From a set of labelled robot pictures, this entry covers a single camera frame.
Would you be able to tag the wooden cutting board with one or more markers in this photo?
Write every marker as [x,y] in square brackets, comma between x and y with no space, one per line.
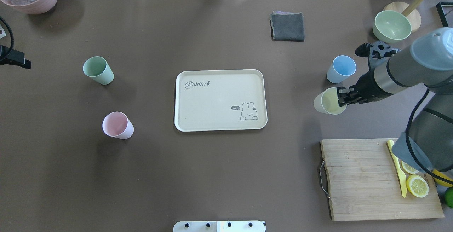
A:
[362,184]

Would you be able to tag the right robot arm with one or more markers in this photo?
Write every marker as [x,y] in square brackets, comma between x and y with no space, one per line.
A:
[421,74]

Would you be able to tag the dark grey folded cloth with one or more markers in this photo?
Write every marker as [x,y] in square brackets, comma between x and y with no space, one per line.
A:
[287,26]

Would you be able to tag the cream rabbit tray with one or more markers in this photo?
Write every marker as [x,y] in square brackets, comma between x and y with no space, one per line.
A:
[219,100]

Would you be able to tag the cream plastic cup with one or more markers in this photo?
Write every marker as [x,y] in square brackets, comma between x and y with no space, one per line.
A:
[327,102]

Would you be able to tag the green lime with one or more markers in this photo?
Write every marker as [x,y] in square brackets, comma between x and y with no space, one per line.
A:
[448,197]

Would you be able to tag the lemon slice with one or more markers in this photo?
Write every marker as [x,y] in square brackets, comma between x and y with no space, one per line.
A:
[408,169]
[417,186]

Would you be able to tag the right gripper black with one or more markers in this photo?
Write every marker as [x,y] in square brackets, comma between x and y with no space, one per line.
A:
[365,85]

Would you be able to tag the green bowl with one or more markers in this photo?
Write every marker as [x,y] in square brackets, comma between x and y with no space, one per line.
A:
[391,27]

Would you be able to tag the green plastic cup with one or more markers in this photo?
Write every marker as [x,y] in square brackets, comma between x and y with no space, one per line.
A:
[98,70]

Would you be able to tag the blue plastic cup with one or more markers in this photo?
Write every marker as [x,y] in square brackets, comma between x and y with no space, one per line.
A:
[341,68]

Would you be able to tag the yellow plastic knife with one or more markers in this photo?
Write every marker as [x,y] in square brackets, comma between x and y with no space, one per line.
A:
[400,174]

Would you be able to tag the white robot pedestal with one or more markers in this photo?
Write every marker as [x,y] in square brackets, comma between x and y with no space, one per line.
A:
[220,226]

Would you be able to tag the wooden mug tree stand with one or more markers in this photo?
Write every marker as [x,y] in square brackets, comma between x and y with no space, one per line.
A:
[407,10]

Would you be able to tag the pink plastic cup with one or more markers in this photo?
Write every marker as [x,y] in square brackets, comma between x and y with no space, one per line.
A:
[117,125]

